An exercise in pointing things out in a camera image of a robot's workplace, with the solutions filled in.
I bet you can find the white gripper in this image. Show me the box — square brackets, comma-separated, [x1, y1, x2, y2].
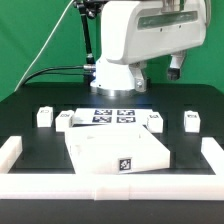
[167, 50, 186, 81]

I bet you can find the white cable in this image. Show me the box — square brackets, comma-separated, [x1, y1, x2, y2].
[13, 0, 75, 92]

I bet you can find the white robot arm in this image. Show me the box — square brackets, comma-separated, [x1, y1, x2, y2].
[90, 0, 211, 96]

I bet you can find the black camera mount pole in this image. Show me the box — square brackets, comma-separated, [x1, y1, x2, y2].
[72, 0, 109, 72]

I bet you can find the white fiducial tag sheet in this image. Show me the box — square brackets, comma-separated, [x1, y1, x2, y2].
[73, 108, 152, 125]

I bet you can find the black cable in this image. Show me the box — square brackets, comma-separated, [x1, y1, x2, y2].
[20, 65, 98, 88]

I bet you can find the white square table top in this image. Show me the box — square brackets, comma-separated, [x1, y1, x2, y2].
[65, 124, 170, 174]

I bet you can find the white U-shaped fence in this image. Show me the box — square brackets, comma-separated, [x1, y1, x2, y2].
[0, 137, 224, 201]

